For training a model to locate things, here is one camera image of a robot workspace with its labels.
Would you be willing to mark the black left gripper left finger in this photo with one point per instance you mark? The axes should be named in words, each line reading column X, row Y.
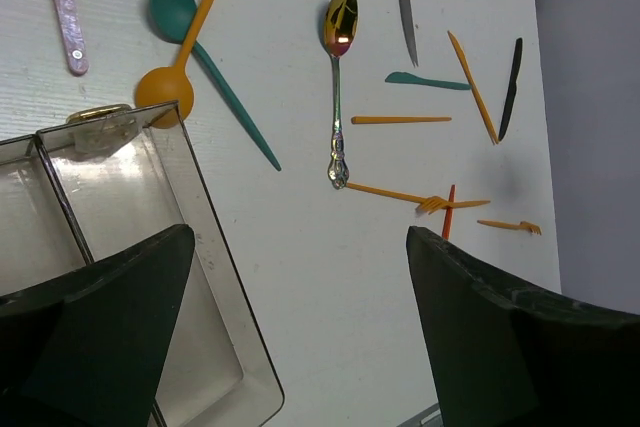
column 88, row 348

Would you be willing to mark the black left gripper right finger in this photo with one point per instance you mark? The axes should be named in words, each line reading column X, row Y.
column 506, row 352

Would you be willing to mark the small orange plastic fork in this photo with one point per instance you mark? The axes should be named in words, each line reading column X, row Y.
column 521, row 226

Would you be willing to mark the dark orange plastic fork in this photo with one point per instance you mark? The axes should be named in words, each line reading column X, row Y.
column 449, row 214

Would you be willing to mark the orange plastic spoon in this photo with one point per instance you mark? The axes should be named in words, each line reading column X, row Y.
column 165, row 84

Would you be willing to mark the teal plastic spoon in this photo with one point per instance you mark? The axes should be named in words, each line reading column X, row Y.
column 171, row 20

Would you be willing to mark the iridescent metal spoon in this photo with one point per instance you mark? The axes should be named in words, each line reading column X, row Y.
column 339, row 30

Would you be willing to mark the orange chopstick lower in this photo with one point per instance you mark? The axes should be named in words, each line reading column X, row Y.
column 386, row 193

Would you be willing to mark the orange chopstick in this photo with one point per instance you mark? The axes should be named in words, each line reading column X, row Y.
column 373, row 120
column 386, row 193

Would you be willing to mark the orange chopstick upper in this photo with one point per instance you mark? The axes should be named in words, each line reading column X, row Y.
column 373, row 120

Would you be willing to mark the teal plastic knife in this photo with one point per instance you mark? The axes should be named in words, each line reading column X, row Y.
column 405, row 78

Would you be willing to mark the orange plastic knife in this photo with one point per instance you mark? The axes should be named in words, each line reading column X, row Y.
column 475, row 92

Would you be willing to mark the black plastic knife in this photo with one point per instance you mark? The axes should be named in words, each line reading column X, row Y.
column 512, row 88

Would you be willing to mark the pink speckled handle utensil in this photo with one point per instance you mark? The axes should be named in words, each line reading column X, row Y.
column 72, row 36

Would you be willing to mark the pink handled metal knife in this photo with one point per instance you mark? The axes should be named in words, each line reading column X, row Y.
column 408, row 29

